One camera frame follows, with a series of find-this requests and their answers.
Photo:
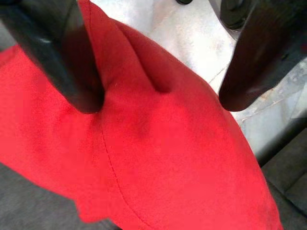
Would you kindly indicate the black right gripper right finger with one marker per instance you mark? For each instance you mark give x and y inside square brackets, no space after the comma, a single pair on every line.
[259,64]

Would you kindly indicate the black round furniture foot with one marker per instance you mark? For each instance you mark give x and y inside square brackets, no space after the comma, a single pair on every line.
[183,1]

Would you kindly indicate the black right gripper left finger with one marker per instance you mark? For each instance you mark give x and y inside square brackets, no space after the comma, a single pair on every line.
[60,60]

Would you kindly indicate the red pillow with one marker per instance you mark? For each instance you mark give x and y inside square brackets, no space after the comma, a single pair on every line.
[156,155]

